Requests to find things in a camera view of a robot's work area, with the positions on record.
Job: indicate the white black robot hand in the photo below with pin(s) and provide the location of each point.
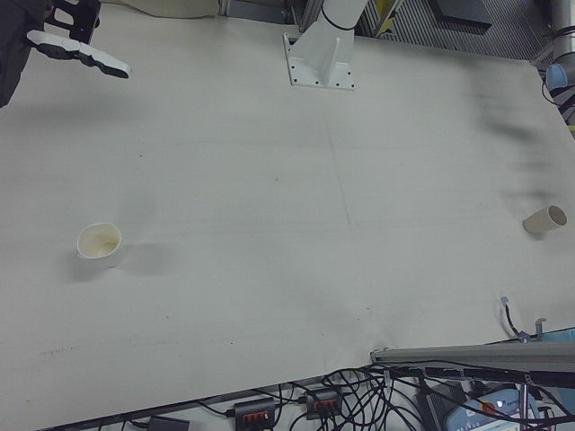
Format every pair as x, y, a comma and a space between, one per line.
13, 45

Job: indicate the white paper cup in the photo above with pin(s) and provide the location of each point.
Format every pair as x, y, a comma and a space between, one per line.
101, 258

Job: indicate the beige paper cup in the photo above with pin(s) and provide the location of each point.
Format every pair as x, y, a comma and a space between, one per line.
539, 222

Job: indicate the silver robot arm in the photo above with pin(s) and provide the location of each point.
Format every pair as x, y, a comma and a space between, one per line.
563, 45

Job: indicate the white table cover sheet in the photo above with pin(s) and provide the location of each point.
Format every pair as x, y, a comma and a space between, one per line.
269, 224

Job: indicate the small black power adapter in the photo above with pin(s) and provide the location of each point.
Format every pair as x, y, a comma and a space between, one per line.
168, 423

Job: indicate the black orange power strip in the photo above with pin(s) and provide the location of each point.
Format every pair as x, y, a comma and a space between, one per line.
323, 404
254, 409

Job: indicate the dark grey box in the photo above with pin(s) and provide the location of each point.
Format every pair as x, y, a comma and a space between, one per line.
462, 13

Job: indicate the aluminium profile column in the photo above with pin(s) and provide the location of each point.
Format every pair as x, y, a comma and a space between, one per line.
449, 354

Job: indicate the black power supply box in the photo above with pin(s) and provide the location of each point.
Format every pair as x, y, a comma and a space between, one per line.
433, 404

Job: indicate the grey teach pendant tablet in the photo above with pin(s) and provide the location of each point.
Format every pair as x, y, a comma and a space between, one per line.
494, 413

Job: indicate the light blue plastic bin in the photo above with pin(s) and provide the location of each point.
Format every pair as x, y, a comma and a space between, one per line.
561, 336

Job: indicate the thin metal rod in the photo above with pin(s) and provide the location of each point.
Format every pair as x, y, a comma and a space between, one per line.
525, 404

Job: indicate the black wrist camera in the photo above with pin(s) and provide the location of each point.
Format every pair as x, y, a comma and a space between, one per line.
74, 20

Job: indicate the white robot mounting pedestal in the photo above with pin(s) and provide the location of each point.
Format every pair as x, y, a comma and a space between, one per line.
321, 58

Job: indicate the yellow black striped post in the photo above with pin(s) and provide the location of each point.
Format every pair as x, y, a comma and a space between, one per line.
385, 22

